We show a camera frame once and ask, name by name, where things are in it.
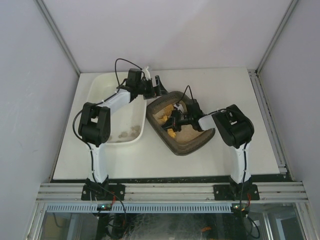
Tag yellow litter scoop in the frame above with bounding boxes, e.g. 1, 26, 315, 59
159, 104, 177, 139

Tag dark grey litter box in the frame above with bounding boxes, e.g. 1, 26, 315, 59
146, 91, 216, 156

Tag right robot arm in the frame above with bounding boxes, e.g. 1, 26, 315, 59
162, 100, 255, 185

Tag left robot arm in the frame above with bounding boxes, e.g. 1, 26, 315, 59
76, 68, 168, 184

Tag white plastic tray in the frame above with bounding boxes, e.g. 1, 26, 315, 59
87, 72, 147, 146

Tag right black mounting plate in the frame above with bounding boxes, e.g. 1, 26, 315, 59
213, 177, 260, 201

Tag black mounting plate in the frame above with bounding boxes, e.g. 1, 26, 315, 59
213, 177, 260, 201
81, 178, 126, 201

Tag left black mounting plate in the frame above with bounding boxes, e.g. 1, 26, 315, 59
81, 178, 126, 201

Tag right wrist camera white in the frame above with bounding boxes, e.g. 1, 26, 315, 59
173, 103, 184, 113

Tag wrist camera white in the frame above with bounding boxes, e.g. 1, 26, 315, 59
173, 103, 184, 113
141, 66, 152, 81

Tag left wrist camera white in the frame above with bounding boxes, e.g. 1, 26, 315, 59
141, 66, 152, 81

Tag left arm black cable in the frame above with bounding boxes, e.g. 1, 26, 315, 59
72, 58, 143, 143

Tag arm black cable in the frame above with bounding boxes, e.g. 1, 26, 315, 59
72, 58, 143, 143
174, 84, 196, 106

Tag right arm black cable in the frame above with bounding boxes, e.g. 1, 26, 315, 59
174, 84, 196, 106

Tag grey slotted cable duct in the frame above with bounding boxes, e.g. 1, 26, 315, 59
46, 202, 233, 214

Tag aluminium frame rail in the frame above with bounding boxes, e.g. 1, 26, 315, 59
36, 182, 308, 203

